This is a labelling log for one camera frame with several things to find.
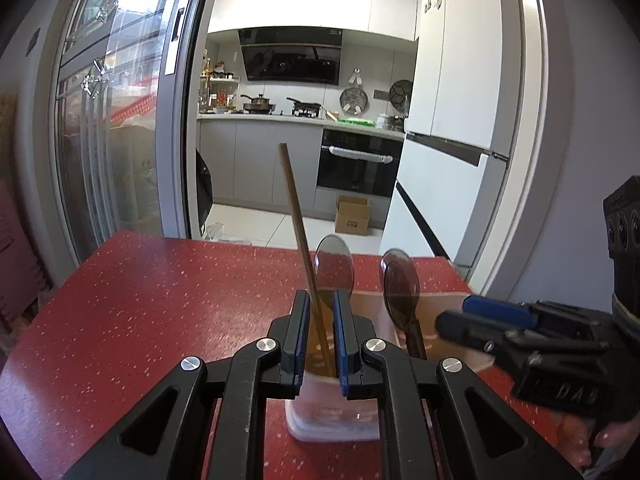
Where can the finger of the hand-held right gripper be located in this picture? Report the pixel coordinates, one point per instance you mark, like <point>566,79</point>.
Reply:
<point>470,330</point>
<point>500,310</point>

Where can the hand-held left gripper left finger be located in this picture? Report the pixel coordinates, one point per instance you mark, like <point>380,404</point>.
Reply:
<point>299,340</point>

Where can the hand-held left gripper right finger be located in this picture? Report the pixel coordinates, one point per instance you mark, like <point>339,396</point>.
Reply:
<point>342,345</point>

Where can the white utensil holder with holes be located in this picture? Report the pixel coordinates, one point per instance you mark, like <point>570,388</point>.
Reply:
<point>330,415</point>

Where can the yellow floral patterned chopstick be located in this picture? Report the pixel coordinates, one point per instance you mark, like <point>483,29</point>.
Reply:
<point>299,220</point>

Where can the person's right hand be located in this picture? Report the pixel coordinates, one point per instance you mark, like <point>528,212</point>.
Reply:
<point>575,435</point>

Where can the clear grey plastic spoon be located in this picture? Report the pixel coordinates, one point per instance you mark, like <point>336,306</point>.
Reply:
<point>334,265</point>

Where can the translucent brown plastic spoon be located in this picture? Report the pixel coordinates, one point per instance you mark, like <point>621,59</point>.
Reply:
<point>400,280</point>

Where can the small cardboard box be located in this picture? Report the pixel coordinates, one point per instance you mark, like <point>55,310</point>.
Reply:
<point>352,217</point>

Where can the white plastic bag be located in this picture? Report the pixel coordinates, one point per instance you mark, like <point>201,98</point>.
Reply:
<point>220,234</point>

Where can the black plastic bag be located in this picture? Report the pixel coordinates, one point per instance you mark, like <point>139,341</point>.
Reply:
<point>204,190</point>

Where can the black built-in oven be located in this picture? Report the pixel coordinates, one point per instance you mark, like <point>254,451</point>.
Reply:
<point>357,165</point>

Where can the grey lower kitchen cabinets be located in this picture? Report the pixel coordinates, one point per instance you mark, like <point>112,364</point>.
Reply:
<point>255,160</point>

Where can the white refrigerator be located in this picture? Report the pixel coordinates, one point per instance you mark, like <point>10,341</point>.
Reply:
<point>460,85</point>

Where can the black frying pan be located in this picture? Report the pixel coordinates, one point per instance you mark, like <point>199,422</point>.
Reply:
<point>305,103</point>

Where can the wok with lid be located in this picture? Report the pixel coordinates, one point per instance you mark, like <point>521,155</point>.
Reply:
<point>259,103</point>

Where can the spice rack with bottles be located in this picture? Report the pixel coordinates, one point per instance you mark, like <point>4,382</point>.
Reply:
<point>217,92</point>

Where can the black range hood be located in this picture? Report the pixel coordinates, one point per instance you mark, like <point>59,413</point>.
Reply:
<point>290,60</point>

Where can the glass sliding door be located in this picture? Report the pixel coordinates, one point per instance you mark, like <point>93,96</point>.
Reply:
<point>125,110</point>

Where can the white upper kitchen cabinets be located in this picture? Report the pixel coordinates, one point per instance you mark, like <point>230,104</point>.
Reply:
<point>310,5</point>

